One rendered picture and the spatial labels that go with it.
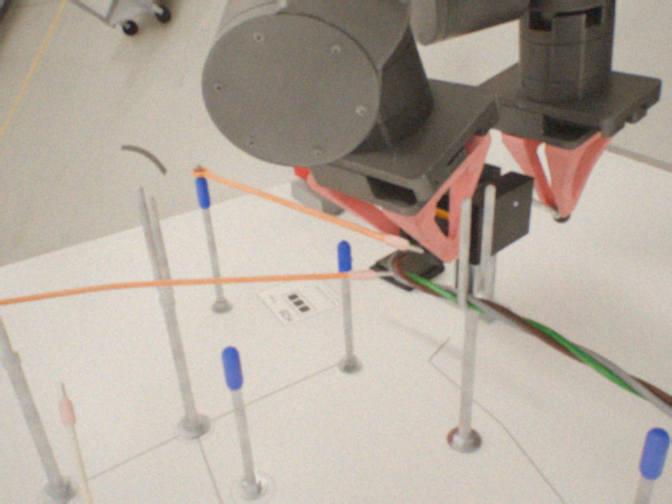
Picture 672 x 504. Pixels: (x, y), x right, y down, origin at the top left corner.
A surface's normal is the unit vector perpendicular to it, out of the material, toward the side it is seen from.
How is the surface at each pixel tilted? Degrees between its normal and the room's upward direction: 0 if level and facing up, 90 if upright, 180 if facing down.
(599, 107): 41
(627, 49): 0
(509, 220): 97
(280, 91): 76
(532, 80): 49
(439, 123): 26
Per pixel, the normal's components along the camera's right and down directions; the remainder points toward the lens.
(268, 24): -0.06, 0.73
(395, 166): -0.36, -0.65
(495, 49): -0.68, -0.33
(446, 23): 0.34, 0.75
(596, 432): -0.05, -0.87
